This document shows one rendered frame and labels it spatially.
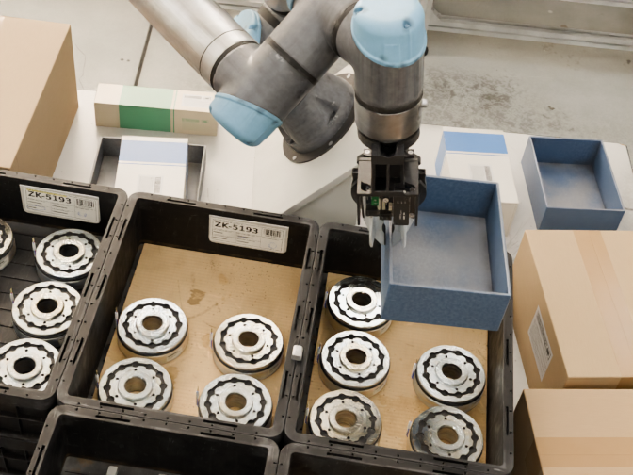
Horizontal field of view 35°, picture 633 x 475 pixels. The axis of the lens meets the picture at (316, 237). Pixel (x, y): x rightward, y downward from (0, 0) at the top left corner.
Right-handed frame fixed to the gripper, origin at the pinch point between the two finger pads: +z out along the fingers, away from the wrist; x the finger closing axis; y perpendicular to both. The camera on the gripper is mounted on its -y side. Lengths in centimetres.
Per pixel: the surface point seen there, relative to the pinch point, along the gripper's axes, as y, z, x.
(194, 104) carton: -64, 31, -39
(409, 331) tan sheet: -7.6, 29.9, 3.2
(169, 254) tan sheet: -17.6, 24.5, -35.4
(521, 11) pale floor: -227, 120, 44
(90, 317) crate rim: 4.2, 13.5, -40.9
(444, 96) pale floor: -172, 116, 15
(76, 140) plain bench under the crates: -56, 34, -62
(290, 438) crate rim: 20.0, 17.6, -12.0
